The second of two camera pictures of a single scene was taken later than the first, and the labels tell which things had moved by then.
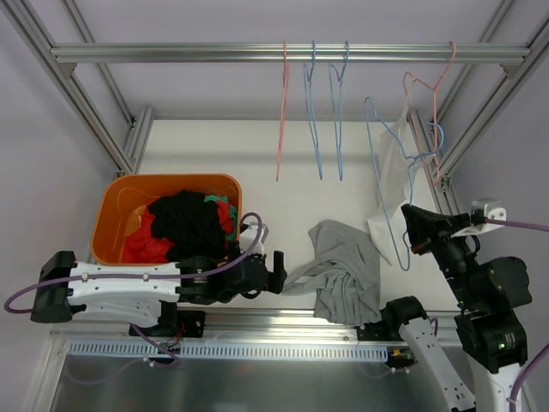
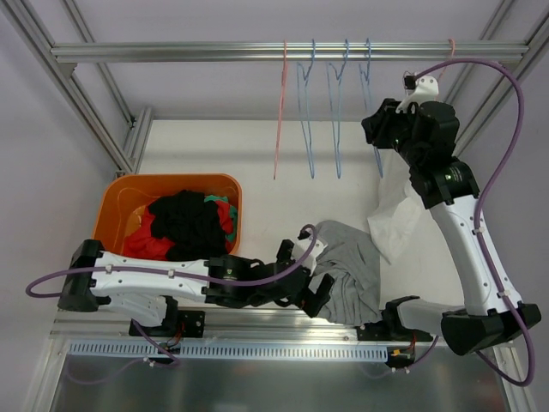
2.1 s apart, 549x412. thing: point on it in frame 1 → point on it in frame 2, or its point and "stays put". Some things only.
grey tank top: (345, 275) stays put
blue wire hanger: (311, 112) → (302, 89)
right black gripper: (440, 234) → (382, 130)
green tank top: (231, 236) stays put
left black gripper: (277, 272) → (305, 283)
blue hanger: (336, 93) stays put
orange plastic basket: (121, 198) stays put
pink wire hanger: (285, 81) stays put
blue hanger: (412, 160) → (364, 76)
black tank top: (191, 222) stays put
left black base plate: (175, 324) stays put
